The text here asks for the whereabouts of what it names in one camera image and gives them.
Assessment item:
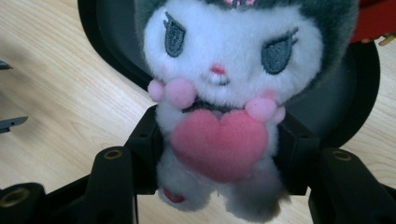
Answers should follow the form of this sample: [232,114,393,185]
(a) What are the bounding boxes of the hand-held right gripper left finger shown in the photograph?
[123,105,163,196]

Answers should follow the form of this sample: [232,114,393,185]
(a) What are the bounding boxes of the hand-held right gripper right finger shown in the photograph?
[276,112,321,197]

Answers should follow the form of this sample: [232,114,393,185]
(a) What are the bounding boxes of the white and grey plush toy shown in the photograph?
[134,0,361,224]

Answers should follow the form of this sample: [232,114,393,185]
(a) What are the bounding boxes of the black oval tray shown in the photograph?
[77,0,381,149]

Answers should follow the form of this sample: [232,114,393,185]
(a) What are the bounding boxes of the red strap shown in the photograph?
[350,0,396,47]

